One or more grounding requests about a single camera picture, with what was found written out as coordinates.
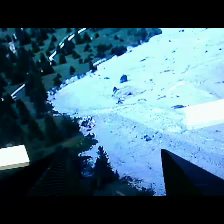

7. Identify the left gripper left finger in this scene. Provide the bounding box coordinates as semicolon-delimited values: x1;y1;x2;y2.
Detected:
0;146;83;197

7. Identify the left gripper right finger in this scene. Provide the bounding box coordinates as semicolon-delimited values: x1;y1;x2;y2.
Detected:
160;148;224;197

